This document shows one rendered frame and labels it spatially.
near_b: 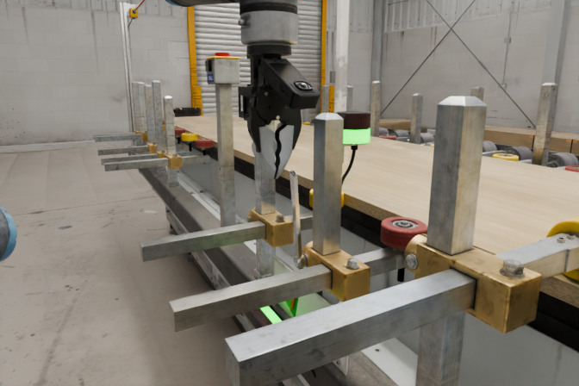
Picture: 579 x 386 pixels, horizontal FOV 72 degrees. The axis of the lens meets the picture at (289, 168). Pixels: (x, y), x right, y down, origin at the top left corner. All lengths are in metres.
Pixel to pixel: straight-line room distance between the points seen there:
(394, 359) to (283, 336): 0.58
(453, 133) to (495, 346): 0.43
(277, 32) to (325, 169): 0.22
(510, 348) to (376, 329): 0.41
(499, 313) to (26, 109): 8.09
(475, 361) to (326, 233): 0.34
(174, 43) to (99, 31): 1.34
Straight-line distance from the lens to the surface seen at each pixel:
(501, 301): 0.44
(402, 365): 0.88
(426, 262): 0.49
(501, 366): 0.78
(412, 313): 0.40
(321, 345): 0.34
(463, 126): 0.44
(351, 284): 0.64
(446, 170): 0.45
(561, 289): 0.65
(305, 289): 0.64
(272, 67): 0.60
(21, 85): 8.25
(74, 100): 8.25
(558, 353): 0.71
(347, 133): 0.65
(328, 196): 0.65
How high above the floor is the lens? 1.15
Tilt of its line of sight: 12 degrees down
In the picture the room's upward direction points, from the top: straight up
